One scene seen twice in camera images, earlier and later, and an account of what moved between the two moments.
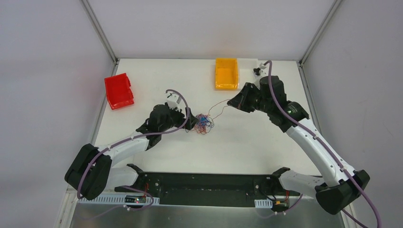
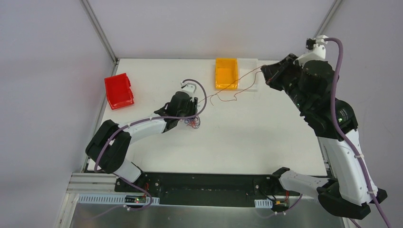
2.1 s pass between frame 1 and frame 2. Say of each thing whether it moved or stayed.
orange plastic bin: stayed
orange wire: moved
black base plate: stayed
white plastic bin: stayed
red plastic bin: stayed
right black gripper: moved
